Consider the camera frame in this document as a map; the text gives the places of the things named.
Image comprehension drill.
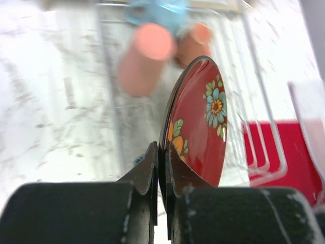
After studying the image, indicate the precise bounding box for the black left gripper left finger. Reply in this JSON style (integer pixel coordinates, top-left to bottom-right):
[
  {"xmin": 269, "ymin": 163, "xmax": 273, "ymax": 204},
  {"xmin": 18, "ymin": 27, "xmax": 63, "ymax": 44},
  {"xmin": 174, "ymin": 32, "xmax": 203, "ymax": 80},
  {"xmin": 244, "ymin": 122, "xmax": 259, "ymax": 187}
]
[{"xmin": 1, "ymin": 142, "xmax": 158, "ymax": 243}]

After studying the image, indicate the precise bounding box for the blue ceramic mug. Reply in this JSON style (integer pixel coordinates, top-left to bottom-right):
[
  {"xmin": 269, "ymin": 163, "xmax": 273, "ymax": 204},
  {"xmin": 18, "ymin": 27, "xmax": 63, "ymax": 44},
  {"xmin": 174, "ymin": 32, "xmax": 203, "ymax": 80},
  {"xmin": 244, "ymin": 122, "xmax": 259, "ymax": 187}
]
[{"xmin": 125, "ymin": 0, "xmax": 187, "ymax": 35}]

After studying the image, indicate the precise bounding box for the orange dotted mug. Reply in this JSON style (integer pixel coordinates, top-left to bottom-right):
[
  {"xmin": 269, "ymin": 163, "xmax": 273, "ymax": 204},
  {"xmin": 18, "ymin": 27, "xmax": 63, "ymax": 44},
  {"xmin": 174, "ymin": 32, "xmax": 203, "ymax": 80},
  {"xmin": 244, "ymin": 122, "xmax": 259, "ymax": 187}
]
[{"xmin": 174, "ymin": 23, "xmax": 212, "ymax": 69}]

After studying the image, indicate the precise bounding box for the red floral plate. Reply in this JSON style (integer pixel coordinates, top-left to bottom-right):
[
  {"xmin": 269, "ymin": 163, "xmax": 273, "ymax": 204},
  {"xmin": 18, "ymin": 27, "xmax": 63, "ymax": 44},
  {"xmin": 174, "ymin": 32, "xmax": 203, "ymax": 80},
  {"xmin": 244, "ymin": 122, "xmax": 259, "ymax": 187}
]
[{"xmin": 159, "ymin": 55, "xmax": 228, "ymax": 188}]

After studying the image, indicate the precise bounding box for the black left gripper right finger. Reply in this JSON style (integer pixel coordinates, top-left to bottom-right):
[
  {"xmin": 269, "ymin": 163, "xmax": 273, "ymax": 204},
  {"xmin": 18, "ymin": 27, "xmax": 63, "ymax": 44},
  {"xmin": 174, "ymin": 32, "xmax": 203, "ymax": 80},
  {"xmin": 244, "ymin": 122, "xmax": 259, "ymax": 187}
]
[{"xmin": 166, "ymin": 145, "xmax": 317, "ymax": 243}]

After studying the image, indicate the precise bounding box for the pink plastic tumbler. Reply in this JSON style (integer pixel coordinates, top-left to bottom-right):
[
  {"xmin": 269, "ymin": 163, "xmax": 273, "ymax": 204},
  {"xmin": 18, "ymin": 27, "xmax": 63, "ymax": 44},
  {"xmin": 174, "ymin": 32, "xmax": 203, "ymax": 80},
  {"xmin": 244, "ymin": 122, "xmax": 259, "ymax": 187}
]
[{"xmin": 117, "ymin": 23, "xmax": 175, "ymax": 97}]

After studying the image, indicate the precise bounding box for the white wire dish rack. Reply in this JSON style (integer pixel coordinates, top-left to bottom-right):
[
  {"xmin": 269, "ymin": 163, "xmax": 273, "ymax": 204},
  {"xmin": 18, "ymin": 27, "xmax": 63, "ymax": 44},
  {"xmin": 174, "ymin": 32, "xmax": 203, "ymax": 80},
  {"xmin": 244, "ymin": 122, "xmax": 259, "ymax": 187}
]
[{"xmin": 94, "ymin": 1, "xmax": 287, "ymax": 186}]

